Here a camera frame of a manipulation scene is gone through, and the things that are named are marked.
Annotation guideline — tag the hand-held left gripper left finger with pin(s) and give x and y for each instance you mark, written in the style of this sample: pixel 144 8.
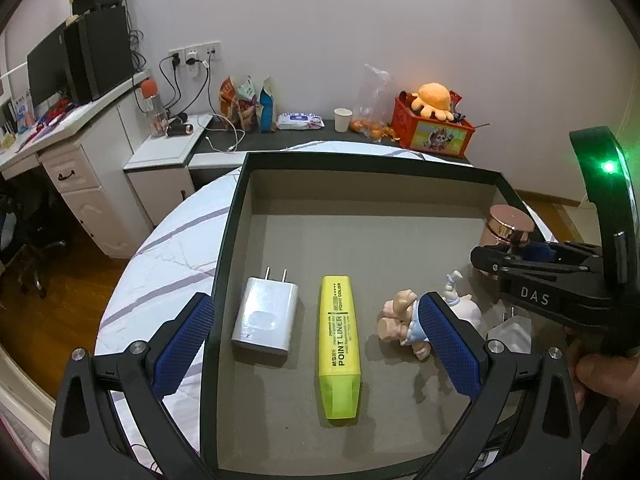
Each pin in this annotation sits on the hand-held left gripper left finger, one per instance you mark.
pixel 182 345

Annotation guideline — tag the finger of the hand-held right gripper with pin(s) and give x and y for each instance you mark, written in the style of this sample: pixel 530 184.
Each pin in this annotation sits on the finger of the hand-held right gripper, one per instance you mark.
pixel 540 251
pixel 492 260

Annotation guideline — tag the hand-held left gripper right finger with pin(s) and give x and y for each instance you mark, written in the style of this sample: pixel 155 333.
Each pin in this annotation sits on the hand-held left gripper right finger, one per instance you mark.
pixel 450 345

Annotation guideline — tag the rose gold jar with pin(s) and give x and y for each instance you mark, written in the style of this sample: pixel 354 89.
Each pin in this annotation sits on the rose gold jar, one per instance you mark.
pixel 505 225

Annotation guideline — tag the small doll figurine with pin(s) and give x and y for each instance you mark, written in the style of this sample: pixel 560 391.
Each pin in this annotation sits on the small doll figurine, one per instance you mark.
pixel 400 310

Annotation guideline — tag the small white wall charger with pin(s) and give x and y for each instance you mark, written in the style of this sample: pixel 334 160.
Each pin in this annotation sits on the small white wall charger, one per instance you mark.
pixel 512 332

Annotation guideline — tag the large white wall charger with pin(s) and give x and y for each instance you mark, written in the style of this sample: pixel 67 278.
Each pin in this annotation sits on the large white wall charger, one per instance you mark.
pixel 265 320

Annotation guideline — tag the yellow highlighter pen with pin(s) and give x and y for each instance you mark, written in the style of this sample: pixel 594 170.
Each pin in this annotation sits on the yellow highlighter pen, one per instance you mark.
pixel 340 350

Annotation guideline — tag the pink box with black rim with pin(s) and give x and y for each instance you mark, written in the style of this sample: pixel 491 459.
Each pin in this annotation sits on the pink box with black rim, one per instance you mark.
pixel 350 200

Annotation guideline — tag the person's right hand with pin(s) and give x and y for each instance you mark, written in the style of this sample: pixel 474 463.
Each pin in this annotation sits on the person's right hand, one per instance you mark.
pixel 600 370

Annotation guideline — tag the red printed storage box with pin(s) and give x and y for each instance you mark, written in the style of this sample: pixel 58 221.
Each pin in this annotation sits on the red printed storage box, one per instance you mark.
pixel 435 137

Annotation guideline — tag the orange octopus plush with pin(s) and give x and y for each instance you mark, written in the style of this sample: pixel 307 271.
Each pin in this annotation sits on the orange octopus plush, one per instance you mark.
pixel 432 100

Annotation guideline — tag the white desk with drawers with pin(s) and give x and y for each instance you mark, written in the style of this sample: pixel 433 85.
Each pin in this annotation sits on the white desk with drawers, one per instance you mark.
pixel 90 190

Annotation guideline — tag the low white cabinet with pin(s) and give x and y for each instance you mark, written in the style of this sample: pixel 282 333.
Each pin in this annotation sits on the low white cabinet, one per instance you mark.
pixel 160 160

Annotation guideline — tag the black office chair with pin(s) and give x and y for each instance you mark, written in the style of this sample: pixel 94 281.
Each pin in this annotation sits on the black office chair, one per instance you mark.
pixel 30 230

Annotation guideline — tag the clear plastic bag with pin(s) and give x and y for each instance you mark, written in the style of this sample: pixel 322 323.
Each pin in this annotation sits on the clear plastic bag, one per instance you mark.
pixel 375 100

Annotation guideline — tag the white paper cup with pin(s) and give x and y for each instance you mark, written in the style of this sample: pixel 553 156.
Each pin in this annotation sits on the white paper cup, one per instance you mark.
pixel 343 120

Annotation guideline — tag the small black device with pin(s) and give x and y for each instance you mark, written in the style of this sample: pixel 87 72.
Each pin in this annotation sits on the small black device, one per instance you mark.
pixel 179 127

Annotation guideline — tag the dark side table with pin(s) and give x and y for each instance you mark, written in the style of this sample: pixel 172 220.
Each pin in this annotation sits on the dark side table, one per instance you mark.
pixel 310 137

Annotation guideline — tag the clear bottle with orange lid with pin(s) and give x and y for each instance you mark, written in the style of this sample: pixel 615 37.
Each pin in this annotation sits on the clear bottle with orange lid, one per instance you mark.
pixel 152 110

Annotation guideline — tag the wet wipes pack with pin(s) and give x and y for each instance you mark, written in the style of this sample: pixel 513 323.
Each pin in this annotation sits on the wet wipes pack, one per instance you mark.
pixel 300 121

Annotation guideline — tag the white green snack bag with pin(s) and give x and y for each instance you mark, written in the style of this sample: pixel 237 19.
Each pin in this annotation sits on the white green snack bag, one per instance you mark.
pixel 247 105

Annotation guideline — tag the red snack bag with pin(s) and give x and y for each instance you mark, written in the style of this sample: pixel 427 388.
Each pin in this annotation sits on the red snack bag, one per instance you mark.
pixel 227 100

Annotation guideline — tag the blue snack bag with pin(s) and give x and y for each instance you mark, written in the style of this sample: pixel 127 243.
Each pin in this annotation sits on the blue snack bag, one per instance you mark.
pixel 267 110

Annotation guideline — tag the red desk clutter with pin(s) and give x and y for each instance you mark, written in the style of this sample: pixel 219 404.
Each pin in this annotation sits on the red desk clutter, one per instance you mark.
pixel 55 115

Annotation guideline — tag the blue white carton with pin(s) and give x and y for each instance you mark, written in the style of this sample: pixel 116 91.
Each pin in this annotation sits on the blue white carton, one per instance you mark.
pixel 24 112

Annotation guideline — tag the black computer tower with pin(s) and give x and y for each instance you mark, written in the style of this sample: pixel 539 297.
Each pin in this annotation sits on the black computer tower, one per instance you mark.
pixel 102 52

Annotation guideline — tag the black computer monitor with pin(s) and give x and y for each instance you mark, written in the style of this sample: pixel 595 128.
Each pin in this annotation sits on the black computer monitor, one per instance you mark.
pixel 47 65

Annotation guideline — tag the white wall socket strip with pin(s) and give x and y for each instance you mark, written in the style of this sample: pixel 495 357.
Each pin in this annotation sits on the white wall socket strip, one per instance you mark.
pixel 195 55

